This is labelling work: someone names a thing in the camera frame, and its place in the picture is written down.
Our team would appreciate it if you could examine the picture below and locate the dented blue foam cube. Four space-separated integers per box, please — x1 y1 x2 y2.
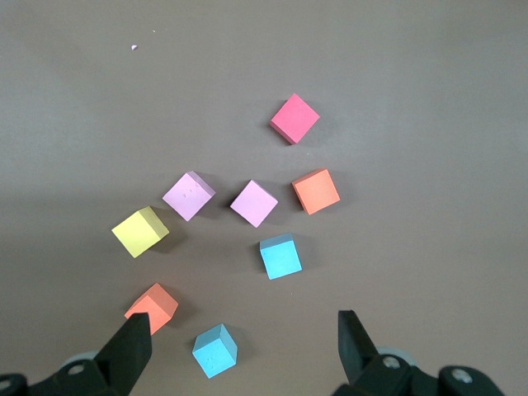
191 323 239 380

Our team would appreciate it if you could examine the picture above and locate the red foam cube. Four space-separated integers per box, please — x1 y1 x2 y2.
270 92 321 146

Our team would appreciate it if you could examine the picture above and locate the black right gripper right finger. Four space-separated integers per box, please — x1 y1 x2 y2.
332 309 503 396

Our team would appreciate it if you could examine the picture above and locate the orange foam cube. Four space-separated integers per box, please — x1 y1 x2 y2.
291 167 342 216
124 282 180 337

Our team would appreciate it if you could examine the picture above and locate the yellow foam cube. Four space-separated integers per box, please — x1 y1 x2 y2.
111 205 171 259

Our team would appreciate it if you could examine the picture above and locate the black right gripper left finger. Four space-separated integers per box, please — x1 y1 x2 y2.
0 312 153 396

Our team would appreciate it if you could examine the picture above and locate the brown table cover sheet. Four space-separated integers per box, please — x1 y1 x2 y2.
0 0 528 396

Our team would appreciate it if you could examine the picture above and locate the dented pink foam cube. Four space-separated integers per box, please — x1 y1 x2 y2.
162 171 217 224

